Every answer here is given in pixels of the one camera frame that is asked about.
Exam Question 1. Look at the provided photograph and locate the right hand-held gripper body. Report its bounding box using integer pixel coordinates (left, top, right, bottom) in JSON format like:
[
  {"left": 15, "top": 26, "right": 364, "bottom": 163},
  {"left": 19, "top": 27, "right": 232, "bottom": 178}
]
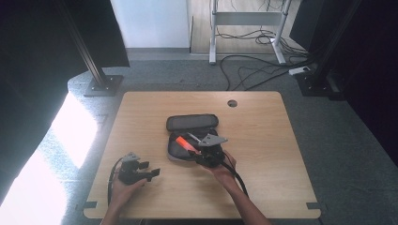
[{"left": 194, "top": 133, "right": 229, "bottom": 169}]

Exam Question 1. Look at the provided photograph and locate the orange highlighter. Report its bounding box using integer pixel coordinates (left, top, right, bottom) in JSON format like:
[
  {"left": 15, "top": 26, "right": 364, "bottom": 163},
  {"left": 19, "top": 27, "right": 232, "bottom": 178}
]
[{"left": 175, "top": 135, "right": 202, "bottom": 157}]

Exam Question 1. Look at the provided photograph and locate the person's left hand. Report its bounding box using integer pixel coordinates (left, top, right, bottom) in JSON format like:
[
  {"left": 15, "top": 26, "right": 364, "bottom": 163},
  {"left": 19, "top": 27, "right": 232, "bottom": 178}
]
[{"left": 109, "top": 173, "right": 148, "bottom": 206}]

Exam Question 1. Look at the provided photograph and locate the person's right hand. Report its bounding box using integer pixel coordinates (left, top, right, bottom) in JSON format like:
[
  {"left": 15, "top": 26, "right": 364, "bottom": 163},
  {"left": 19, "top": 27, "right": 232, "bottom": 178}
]
[{"left": 202, "top": 150, "right": 238, "bottom": 186}]

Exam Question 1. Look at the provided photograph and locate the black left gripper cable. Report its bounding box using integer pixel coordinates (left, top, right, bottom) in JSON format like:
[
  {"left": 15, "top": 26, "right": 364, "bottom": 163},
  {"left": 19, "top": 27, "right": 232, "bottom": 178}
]
[{"left": 106, "top": 157, "right": 127, "bottom": 208}]

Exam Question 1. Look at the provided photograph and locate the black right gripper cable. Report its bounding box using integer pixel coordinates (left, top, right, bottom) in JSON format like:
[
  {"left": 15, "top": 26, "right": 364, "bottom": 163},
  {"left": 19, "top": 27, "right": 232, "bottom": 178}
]
[{"left": 220, "top": 152, "right": 251, "bottom": 199}]

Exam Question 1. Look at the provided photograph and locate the white desk frame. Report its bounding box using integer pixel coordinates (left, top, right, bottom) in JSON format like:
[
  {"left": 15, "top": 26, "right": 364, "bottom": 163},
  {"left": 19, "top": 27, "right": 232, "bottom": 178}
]
[{"left": 208, "top": 0, "right": 294, "bottom": 66}]

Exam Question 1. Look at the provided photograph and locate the bundle of floor cables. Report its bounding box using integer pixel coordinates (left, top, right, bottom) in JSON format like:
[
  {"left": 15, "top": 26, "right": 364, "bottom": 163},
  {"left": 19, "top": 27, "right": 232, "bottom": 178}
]
[{"left": 215, "top": 27, "right": 310, "bottom": 58}]

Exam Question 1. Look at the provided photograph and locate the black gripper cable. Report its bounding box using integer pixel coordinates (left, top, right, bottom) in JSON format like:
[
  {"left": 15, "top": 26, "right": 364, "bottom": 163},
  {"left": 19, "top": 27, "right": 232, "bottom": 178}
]
[
  {"left": 220, "top": 152, "right": 251, "bottom": 199},
  {"left": 106, "top": 157, "right": 127, "bottom": 208}
]

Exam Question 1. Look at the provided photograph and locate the dark curtain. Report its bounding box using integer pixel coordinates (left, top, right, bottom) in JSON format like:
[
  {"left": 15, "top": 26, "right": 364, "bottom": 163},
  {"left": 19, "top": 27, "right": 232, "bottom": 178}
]
[
  {"left": 0, "top": 0, "right": 131, "bottom": 201},
  {"left": 288, "top": 0, "right": 398, "bottom": 162}
]

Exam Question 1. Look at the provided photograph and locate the black floor cable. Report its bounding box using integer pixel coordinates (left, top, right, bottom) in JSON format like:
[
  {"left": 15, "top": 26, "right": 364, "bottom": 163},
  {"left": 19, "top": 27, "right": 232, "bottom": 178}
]
[{"left": 219, "top": 54, "right": 314, "bottom": 92}]

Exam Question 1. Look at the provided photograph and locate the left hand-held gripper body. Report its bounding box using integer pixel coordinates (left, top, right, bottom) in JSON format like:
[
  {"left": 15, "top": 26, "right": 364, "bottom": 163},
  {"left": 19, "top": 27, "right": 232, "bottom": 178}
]
[{"left": 117, "top": 151, "right": 148, "bottom": 186}]

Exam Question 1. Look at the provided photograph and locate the black metal stand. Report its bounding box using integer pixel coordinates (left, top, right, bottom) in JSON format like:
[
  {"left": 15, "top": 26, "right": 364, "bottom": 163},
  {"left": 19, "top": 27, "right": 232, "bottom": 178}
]
[
  {"left": 54, "top": 0, "right": 125, "bottom": 98},
  {"left": 295, "top": 0, "right": 364, "bottom": 98}
]

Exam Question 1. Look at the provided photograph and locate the white power strip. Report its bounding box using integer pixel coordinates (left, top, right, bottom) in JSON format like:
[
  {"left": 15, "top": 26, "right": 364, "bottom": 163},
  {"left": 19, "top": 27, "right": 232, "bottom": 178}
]
[{"left": 287, "top": 66, "right": 312, "bottom": 77}]

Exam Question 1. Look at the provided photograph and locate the grey pencil case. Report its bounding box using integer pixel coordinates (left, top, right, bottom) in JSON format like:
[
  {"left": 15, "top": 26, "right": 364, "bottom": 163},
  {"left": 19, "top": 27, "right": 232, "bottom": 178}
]
[{"left": 165, "top": 112, "right": 228, "bottom": 163}]

